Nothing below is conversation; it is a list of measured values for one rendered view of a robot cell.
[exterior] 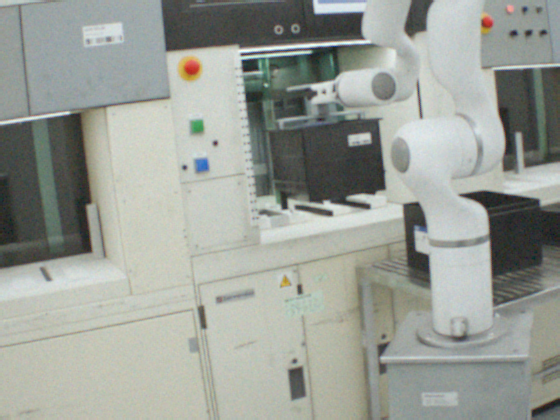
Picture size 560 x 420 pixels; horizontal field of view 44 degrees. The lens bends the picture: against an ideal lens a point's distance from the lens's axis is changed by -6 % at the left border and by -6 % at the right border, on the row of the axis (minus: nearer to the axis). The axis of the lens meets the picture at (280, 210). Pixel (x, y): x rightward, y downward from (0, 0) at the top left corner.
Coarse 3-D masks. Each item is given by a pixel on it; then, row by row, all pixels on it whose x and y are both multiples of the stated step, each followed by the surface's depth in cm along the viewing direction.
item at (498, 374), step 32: (416, 320) 153; (512, 320) 144; (384, 352) 137; (416, 352) 135; (448, 352) 132; (480, 352) 130; (512, 352) 127; (416, 384) 134; (448, 384) 132; (480, 384) 129; (512, 384) 127; (416, 416) 135; (448, 416) 133; (480, 416) 130; (512, 416) 128
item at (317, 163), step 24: (288, 120) 180; (360, 120) 178; (288, 144) 180; (312, 144) 173; (336, 144) 176; (360, 144) 178; (288, 168) 182; (312, 168) 174; (336, 168) 176; (360, 168) 179; (288, 192) 189; (312, 192) 174; (336, 192) 177; (360, 192) 179
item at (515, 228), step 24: (480, 192) 206; (408, 216) 195; (504, 216) 177; (528, 216) 180; (408, 240) 197; (504, 240) 178; (528, 240) 181; (408, 264) 199; (504, 264) 179; (528, 264) 182
